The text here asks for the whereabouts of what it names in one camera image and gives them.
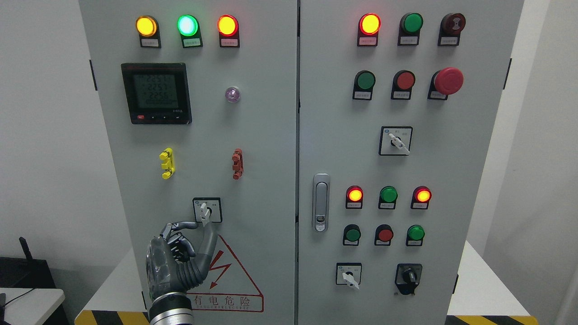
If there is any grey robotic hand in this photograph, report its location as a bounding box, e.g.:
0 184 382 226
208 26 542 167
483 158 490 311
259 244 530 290
146 222 218 301

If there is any white rotary selector switch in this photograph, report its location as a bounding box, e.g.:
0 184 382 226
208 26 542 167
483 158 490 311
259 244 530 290
378 126 413 156
335 263 363 290
192 197 223 227

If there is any green lit indicator light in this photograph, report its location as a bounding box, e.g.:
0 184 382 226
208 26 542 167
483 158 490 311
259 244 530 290
177 14 204 49

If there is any red high voltage warning sign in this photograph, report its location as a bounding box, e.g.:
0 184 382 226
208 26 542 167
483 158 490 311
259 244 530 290
187 235 264 313

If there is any yellow terminal clip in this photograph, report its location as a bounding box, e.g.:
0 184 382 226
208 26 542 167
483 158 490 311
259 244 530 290
159 148 176 180

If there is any red terminal clip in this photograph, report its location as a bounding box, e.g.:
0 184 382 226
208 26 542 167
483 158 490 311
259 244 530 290
232 148 244 180

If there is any black device with antenna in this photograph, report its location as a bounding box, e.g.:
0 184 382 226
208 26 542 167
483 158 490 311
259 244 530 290
0 237 56 289

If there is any small white side table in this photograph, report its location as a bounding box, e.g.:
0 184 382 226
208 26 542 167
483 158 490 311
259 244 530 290
0 288 65 325

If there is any black digital power meter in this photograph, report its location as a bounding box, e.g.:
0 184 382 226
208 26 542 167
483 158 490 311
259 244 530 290
121 62 192 124

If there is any green push button lower left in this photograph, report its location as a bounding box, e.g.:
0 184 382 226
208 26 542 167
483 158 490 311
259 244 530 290
342 224 361 246

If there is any green push button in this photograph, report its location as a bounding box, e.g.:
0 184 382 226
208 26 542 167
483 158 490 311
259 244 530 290
342 224 361 246
406 225 425 246
352 70 376 101

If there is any small clear lamp bulb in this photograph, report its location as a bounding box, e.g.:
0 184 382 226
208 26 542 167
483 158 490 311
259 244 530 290
225 86 241 103

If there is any red lit indicator lower left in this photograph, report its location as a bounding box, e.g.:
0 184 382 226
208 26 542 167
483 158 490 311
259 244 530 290
345 185 364 209

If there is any grey electrical control cabinet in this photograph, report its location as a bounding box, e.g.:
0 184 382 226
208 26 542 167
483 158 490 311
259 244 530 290
79 0 524 325

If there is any red push button lower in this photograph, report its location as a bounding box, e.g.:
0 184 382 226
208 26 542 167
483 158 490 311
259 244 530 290
374 224 394 246

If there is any red push button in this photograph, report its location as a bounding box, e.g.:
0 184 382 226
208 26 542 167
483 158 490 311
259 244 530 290
391 70 416 100
374 224 394 246

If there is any green indicator light lower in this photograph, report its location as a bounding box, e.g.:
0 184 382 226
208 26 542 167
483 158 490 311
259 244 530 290
378 186 398 209

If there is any yellow indicator light top left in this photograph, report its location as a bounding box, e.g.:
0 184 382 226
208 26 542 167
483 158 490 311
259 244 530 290
135 16 161 49

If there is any green push button lower right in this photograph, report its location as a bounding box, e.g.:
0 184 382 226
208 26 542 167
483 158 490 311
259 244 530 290
406 225 425 246

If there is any red lit indicator light left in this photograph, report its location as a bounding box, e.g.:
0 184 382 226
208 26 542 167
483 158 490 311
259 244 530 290
217 14 240 48

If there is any red lit indicator lower right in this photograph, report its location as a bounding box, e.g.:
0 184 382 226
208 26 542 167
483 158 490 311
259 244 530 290
410 186 432 209

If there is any green push button upper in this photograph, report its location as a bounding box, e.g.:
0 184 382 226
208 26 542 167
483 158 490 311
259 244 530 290
352 70 376 101

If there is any red push button upper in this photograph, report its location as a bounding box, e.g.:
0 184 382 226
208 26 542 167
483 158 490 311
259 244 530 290
391 70 416 100

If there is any red lit indicator top right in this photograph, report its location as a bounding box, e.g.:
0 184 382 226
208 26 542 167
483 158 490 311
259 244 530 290
357 13 381 47

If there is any white table with hazard stripe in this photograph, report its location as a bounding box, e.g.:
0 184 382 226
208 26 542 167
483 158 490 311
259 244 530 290
74 243 537 325

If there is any red emergency stop button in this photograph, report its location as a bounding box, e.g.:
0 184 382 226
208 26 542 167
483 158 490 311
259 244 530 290
428 67 464 101

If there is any green indicator light top right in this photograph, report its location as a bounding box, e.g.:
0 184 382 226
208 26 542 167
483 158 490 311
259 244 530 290
397 12 424 46

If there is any dark red buzzer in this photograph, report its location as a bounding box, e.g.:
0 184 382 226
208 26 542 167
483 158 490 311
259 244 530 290
438 13 466 46

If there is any silver cabinet door handle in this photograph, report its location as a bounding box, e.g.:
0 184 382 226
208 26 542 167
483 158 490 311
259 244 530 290
312 173 331 232

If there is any black rotary knob switch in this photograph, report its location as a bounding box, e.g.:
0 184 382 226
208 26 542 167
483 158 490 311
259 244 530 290
394 263 423 295

